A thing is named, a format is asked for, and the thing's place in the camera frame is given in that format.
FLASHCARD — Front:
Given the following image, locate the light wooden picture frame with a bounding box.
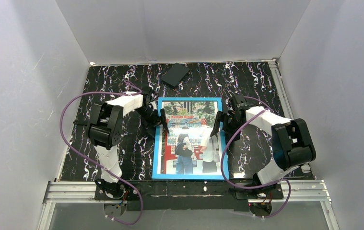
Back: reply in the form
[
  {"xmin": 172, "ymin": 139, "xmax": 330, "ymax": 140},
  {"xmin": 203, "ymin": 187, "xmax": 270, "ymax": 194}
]
[{"xmin": 152, "ymin": 96, "xmax": 230, "ymax": 181}]

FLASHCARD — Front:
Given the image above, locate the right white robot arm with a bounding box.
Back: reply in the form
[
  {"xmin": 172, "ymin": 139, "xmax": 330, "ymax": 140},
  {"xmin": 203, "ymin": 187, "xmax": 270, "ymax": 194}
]
[{"xmin": 210, "ymin": 94, "xmax": 316, "ymax": 190}]

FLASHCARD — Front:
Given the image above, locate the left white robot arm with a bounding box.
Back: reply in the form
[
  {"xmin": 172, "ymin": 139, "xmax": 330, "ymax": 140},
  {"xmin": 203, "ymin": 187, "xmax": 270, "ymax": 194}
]
[{"xmin": 86, "ymin": 90, "xmax": 169, "ymax": 185}]

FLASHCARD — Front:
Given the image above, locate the black foam block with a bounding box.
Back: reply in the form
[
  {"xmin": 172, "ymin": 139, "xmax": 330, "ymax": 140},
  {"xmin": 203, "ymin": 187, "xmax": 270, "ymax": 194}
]
[{"xmin": 160, "ymin": 63, "xmax": 190, "ymax": 88}]

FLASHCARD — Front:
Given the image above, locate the aluminium rail right side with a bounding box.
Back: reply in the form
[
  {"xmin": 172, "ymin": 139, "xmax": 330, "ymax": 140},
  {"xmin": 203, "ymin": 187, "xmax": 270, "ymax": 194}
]
[{"xmin": 268, "ymin": 61, "xmax": 316, "ymax": 170}]

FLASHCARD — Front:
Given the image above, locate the aluminium rail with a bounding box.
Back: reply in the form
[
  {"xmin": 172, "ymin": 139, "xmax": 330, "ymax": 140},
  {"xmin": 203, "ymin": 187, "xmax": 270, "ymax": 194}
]
[
  {"xmin": 268, "ymin": 61, "xmax": 316, "ymax": 170},
  {"xmin": 37, "ymin": 180, "xmax": 339, "ymax": 230}
]

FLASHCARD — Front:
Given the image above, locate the black mounting base plate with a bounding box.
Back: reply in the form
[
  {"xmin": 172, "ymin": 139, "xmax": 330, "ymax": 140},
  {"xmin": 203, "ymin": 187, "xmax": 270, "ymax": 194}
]
[{"xmin": 94, "ymin": 179, "xmax": 284, "ymax": 211}]

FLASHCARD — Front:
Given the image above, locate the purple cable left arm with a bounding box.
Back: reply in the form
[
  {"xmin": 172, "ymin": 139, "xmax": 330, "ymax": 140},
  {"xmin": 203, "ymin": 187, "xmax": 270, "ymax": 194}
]
[{"xmin": 59, "ymin": 80, "xmax": 144, "ymax": 227}]

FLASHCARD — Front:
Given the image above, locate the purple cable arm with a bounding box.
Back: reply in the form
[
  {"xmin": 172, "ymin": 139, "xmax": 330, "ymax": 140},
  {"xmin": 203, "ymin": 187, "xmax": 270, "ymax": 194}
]
[
  {"xmin": 220, "ymin": 95, "xmax": 292, "ymax": 219},
  {"xmin": 59, "ymin": 80, "xmax": 144, "ymax": 227}
]

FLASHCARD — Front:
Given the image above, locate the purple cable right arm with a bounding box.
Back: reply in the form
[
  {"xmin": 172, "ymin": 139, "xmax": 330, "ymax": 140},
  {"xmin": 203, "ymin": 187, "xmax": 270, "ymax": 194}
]
[{"xmin": 220, "ymin": 95, "xmax": 292, "ymax": 219}]

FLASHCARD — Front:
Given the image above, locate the aluminium rail front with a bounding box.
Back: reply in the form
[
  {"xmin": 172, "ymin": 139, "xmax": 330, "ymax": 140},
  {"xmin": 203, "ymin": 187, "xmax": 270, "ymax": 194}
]
[{"xmin": 37, "ymin": 180, "xmax": 339, "ymax": 230}]

